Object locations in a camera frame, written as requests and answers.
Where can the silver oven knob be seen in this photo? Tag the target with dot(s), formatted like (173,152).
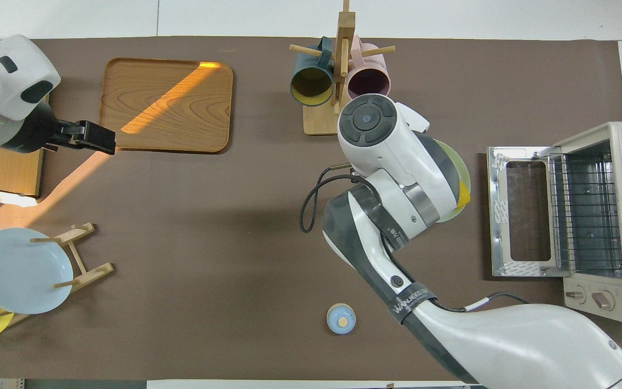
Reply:
(575,295)
(603,300)

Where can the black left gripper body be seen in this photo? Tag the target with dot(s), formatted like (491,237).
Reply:
(95,138)

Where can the wooden serving tray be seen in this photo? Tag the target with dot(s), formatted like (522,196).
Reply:
(181,108)

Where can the brown table mat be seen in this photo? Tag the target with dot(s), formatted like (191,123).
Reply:
(208,243)

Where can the yellow corn cob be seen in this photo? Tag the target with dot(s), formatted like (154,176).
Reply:
(465,195)

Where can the pale green plate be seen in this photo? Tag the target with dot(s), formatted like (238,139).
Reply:
(459,167)

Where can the pink mug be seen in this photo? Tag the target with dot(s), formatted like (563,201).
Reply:
(369,81)

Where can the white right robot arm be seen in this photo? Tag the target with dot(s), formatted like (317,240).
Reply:
(386,140)

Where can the dark blue mug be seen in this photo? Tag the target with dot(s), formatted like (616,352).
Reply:
(311,86)

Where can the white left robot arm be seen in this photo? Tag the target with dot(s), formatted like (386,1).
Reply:
(3,92)

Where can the glass oven door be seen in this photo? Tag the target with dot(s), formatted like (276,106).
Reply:
(527,210)

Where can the wooden plate rack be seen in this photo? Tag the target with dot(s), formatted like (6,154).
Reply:
(81,267)

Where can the light blue plate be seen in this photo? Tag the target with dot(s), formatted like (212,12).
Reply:
(19,270)

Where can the wooden mug rack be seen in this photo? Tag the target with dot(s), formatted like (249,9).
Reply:
(319,121)

